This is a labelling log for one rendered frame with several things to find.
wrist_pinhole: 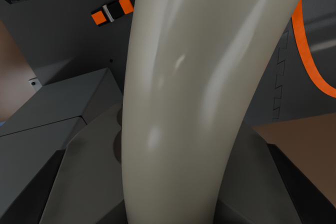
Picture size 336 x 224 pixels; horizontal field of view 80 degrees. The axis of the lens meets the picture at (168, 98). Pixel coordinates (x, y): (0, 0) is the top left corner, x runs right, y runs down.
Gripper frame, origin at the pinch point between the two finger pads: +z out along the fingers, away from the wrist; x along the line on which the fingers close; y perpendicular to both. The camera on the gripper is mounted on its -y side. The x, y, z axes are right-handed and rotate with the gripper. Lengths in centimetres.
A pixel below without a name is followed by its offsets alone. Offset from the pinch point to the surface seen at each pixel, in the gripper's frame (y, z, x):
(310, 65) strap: 31, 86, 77
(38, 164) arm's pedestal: 35, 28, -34
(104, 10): 3, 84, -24
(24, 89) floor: 44, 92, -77
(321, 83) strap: 41, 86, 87
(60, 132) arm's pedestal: 34, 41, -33
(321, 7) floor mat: 3, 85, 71
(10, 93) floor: 46, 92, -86
